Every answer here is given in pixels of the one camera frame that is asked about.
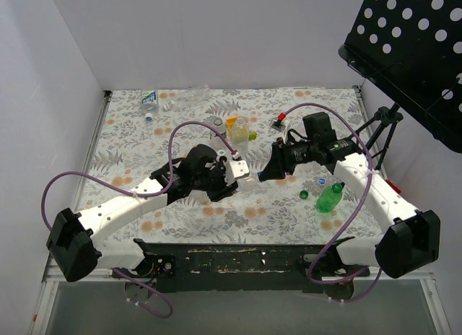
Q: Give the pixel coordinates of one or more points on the bottle green white label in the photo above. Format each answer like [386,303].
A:
[149,102]

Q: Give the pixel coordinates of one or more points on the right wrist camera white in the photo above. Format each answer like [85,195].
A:
[279,123]

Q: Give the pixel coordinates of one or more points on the green bottle cap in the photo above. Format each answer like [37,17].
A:
[304,195]

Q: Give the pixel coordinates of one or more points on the aluminium frame rail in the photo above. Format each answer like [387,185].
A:
[432,299]

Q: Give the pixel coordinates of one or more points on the black perforated music stand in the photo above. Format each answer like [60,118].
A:
[411,51]

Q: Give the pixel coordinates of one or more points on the green plastic bottle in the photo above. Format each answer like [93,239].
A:
[330,198]

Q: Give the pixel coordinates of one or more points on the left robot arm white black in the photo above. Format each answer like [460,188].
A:
[78,241]

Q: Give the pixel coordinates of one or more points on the clear bottle black cap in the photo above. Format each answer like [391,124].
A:
[216,141]

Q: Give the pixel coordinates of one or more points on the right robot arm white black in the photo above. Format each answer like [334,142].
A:
[410,238]

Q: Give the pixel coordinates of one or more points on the clear bottle blue label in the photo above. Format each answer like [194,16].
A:
[248,183]

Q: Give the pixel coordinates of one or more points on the black tripod stand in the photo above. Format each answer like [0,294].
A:
[388,118]

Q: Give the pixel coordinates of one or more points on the white blue cap left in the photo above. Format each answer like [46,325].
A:
[148,116]

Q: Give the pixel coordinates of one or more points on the yellow green toy basket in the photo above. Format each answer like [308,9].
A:
[230,122]

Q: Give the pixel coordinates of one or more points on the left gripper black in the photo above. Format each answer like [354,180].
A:
[219,178]

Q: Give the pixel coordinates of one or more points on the floral tablecloth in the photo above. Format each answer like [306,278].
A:
[129,148]

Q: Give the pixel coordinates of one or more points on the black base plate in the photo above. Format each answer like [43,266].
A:
[223,267]

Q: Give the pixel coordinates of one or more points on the red box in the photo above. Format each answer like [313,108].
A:
[393,186]

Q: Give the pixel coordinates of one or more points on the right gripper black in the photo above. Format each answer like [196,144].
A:
[281,161]

